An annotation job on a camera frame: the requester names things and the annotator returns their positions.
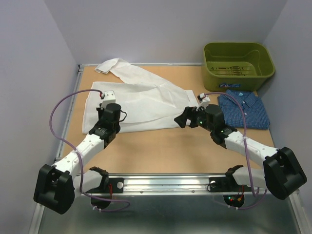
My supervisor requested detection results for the green plastic tub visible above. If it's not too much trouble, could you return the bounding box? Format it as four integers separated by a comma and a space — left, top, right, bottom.
202, 42, 275, 91

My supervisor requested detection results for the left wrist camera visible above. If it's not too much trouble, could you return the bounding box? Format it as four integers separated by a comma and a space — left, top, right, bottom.
100, 91, 116, 109

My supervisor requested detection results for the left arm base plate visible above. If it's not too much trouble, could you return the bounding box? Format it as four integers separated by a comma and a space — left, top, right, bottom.
85, 177, 124, 194

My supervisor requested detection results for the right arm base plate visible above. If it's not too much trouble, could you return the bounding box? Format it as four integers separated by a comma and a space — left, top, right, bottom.
207, 177, 252, 193

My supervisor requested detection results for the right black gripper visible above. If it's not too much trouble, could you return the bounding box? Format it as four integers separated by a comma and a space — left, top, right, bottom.
173, 104, 214, 133

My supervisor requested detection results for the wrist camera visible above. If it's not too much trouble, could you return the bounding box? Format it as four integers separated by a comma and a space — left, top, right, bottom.
196, 93, 211, 111
100, 91, 116, 109

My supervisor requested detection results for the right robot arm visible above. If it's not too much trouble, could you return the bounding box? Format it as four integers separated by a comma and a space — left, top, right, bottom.
174, 104, 307, 200

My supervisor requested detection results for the white long sleeve shirt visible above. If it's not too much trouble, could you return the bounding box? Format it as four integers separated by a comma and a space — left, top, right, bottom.
82, 58, 198, 134

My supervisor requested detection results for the blue checked folded shirt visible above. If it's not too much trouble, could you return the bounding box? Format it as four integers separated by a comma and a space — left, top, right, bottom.
218, 90, 270, 130

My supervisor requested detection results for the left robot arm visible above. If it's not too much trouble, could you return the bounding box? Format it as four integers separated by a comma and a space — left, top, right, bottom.
33, 103, 121, 215

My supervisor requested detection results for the aluminium side rail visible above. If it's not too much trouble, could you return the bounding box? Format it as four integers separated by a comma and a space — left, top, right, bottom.
52, 64, 84, 165

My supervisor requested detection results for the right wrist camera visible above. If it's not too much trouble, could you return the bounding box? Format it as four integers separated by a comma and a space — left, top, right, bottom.
196, 93, 211, 111

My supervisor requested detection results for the aluminium front rail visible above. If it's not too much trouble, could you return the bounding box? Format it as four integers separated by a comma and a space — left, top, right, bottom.
72, 171, 251, 198

